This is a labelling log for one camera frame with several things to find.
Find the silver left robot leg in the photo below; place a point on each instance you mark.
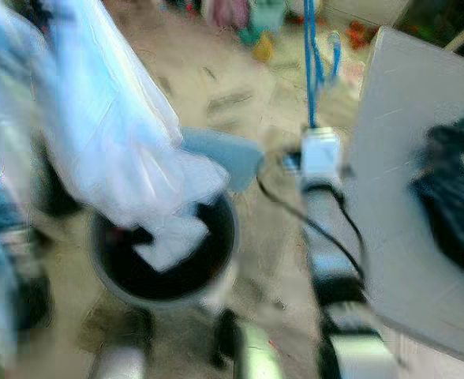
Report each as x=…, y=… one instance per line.
x=125, y=355

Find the silver right robot leg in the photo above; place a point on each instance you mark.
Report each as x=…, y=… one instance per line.
x=256, y=355

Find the silver robot leg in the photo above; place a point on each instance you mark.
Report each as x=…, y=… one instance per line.
x=125, y=355
x=256, y=355

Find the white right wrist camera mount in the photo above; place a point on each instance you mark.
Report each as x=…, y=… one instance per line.
x=321, y=156

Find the yellow plastic toy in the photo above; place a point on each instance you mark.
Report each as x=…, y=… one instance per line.
x=263, y=49

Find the purple bag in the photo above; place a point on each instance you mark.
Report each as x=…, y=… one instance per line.
x=224, y=14

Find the blue plastic clothes hanger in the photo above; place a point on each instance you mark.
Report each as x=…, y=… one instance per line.
x=308, y=63

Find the grey plastic folding table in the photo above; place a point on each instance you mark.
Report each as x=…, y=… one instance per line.
x=382, y=158

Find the grey round laundry basket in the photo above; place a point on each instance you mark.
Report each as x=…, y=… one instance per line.
x=185, y=276

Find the blue white plaid shirt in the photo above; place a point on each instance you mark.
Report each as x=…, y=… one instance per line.
x=453, y=197

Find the teal plastic basket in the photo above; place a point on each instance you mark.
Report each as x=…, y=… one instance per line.
x=266, y=14

